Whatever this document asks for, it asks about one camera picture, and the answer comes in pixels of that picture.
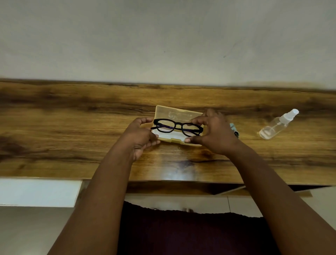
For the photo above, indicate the person's left hand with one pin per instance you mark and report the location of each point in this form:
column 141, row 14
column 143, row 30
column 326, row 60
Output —
column 136, row 138

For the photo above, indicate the person's right hand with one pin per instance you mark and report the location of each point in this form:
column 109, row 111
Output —
column 216, row 136

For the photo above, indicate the person's right thumb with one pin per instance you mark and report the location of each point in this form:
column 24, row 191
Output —
column 193, row 140

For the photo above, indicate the person's left thumb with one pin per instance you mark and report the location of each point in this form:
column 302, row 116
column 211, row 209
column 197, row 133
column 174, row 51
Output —
column 153, row 136

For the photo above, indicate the person's right middle finger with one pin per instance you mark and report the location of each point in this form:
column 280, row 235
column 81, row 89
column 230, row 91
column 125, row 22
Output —
column 211, row 113

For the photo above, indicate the black framed eyeglasses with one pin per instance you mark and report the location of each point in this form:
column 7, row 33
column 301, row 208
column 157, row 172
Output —
column 175, row 128

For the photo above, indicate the person's left forearm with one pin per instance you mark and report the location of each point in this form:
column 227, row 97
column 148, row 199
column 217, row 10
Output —
column 102, row 199

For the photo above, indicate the person's right forearm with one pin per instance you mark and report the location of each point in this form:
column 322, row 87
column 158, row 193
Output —
column 278, row 199

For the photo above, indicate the teal cleaning cloth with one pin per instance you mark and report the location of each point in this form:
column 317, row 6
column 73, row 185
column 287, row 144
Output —
column 234, row 129

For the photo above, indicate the translucent yellow eyeglasses case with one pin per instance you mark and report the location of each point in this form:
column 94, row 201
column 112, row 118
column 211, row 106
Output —
column 173, row 113

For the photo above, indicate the clear plastic spray bottle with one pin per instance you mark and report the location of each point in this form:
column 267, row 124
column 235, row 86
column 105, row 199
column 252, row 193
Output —
column 275, row 126

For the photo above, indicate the person's dark maroon clothing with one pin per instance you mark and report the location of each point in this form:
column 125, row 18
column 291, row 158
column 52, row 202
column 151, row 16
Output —
column 194, row 233

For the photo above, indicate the white cabinet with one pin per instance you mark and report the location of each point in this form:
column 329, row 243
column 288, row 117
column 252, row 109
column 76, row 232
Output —
column 36, row 192

